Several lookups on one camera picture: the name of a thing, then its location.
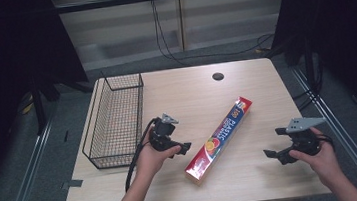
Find black cable on floor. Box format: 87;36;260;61
150;0;278;70

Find person's left hand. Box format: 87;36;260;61
131;130;185;180

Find black curtain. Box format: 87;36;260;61
0;0;101;201
265;0;357;144

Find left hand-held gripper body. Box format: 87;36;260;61
146;111;184;154

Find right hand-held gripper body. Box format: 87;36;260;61
283;114;336;160

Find black cable bundle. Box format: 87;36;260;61
286;51;329;114

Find long plastic wrap box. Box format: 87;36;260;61
177;94;262;188

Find grey tape strip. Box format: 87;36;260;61
59;178;85;191

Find black wire basket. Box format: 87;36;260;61
74;70;153;172

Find black table cable grommet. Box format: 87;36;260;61
211;71;226;83

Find black metal stand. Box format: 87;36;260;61
28;73;51;137

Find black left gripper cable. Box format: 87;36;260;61
117;116;170;194

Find person's right hand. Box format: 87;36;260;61
285;124;346;194

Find metal floor rail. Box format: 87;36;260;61
0;118;62;201
290;60;357;201

